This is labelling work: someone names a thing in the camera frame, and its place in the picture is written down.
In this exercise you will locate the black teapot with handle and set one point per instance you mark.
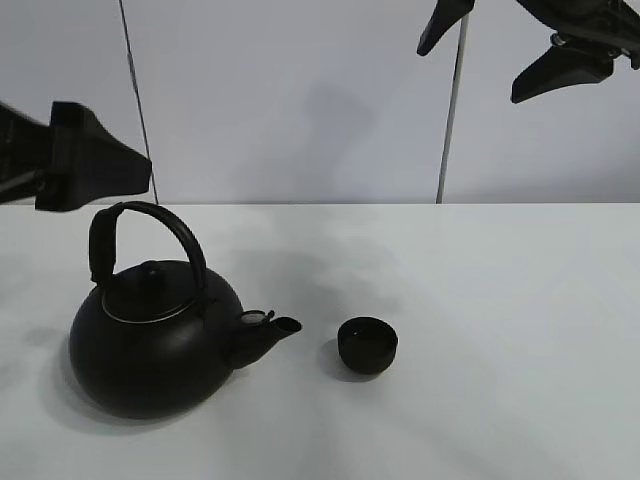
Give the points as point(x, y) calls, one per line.
point(163, 336)

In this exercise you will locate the small black teacup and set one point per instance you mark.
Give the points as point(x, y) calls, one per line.
point(367, 345)

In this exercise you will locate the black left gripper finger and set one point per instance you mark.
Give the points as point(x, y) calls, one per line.
point(87, 163)

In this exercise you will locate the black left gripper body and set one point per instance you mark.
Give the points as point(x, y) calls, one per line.
point(25, 155)

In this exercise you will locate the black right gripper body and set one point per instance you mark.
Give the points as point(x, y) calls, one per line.
point(597, 28)

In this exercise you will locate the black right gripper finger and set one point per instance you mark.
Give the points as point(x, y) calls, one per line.
point(560, 67)
point(446, 14)

